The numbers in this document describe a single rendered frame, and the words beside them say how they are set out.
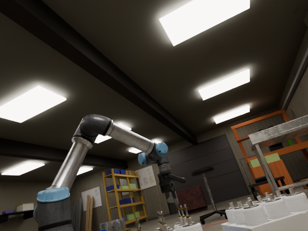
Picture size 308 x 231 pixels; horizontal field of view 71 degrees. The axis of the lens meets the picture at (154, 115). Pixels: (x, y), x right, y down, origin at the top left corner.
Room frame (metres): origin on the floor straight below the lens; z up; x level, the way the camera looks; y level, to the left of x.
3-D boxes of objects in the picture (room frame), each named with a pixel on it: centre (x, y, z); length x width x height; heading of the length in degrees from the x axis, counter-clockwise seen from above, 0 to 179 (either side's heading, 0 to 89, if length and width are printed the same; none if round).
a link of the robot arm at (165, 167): (1.36, 0.02, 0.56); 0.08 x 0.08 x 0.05
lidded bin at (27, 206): (8.27, 5.63, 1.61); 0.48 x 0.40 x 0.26; 162
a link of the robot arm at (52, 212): (0.87, 0.47, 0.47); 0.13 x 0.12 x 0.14; 37
